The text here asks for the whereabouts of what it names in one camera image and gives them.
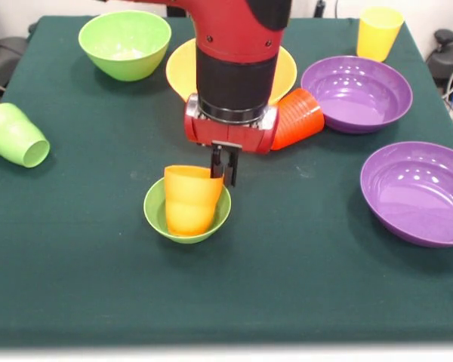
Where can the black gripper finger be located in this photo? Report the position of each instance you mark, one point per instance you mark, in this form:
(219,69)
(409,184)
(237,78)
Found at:
(217,166)
(232,169)

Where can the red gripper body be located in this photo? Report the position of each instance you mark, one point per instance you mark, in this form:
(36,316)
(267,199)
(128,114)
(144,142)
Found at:
(230,135)

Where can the orange cup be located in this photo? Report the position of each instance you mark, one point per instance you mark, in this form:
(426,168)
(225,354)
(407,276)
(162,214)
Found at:
(190,203)

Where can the red cup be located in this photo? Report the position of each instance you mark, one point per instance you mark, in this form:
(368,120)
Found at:
(298,120)

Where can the small green bowl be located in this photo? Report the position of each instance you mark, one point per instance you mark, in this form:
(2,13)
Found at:
(155,215)

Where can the large orange bowl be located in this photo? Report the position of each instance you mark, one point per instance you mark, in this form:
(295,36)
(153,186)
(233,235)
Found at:
(181,71)

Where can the large green bowl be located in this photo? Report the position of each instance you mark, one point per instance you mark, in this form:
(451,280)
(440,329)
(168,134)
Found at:
(109,49)

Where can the purple bowl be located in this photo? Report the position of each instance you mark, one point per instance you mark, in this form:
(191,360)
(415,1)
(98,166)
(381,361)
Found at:
(356,102)
(419,200)

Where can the green cup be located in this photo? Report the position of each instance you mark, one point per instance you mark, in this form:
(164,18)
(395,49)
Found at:
(11,132)

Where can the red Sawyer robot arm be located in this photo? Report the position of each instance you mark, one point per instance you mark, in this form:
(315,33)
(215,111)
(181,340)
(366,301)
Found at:
(234,37)

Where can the dark green tablecloth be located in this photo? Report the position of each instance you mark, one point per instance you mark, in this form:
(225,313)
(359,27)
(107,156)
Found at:
(226,294)

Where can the yellow cup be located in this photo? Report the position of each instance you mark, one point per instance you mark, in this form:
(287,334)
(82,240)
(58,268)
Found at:
(377,37)

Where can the grey black machine base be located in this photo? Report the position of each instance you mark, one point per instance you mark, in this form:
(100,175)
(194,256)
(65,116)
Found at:
(451,60)
(4,56)

